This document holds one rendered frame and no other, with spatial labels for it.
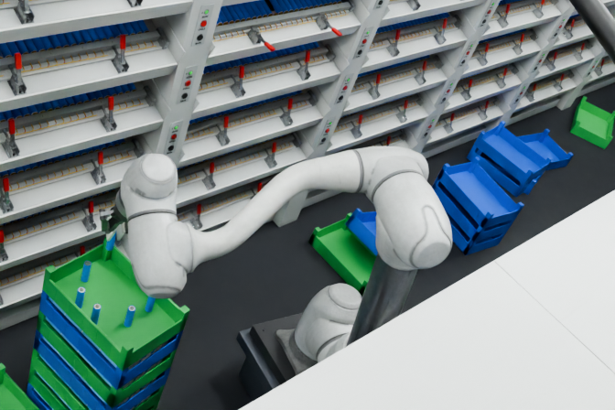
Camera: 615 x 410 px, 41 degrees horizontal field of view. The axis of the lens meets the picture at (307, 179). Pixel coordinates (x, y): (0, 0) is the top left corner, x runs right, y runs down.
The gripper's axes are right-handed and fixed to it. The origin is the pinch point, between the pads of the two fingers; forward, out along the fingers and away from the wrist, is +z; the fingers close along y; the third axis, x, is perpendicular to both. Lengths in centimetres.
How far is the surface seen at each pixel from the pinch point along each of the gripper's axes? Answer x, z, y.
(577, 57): 106, 81, 261
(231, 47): 48, -8, 34
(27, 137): 24.6, 0.1, -18.9
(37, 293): -2, 52, -12
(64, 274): -6.5, 13.5, -10.5
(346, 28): 61, -1, 77
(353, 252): 11, 77, 109
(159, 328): -23.3, 7.4, 10.2
